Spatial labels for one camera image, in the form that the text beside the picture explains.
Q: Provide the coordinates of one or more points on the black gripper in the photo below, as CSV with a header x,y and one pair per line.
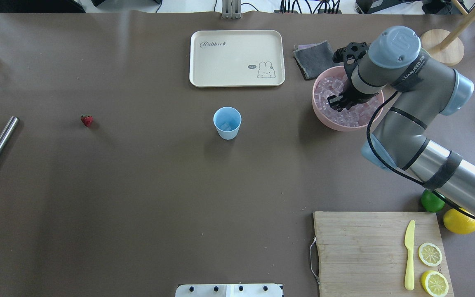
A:
x,y
356,96

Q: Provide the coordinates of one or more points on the clear ice cubes pile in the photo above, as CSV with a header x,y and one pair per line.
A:
x,y
357,116

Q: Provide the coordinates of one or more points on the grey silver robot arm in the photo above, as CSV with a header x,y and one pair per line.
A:
x,y
425,89

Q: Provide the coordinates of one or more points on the light blue plastic cup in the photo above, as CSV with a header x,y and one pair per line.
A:
x,y
227,121

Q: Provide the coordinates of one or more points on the pink bowl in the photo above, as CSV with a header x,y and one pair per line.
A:
x,y
336,71

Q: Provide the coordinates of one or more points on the grey folded cloth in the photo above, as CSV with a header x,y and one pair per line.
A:
x,y
314,61

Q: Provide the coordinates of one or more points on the pink cloth under grey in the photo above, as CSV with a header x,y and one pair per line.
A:
x,y
303,47

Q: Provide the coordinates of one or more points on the wooden stand with round base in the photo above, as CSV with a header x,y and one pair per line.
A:
x,y
445,46

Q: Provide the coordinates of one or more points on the cream rabbit tray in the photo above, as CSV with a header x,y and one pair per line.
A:
x,y
236,58

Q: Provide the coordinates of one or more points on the green lime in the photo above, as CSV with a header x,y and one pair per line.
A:
x,y
431,202

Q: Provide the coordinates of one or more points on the bamboo cutting board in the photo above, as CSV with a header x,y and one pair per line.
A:
x,y
362,253

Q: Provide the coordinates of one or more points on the whole yellow lemon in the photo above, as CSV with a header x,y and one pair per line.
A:
x,y
458,223

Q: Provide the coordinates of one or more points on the lemon half slice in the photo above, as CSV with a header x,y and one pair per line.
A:
x,y
430,254

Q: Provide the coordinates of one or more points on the yellow plastic knife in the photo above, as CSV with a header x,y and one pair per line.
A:
x,y
409,282

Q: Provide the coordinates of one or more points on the lemon half near board corner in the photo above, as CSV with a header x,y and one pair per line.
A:
x,y
435,283

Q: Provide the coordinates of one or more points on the red strawberry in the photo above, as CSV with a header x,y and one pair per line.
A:
x,y
87,119

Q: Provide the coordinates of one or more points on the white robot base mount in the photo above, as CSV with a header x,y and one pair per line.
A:
x,y
230,290

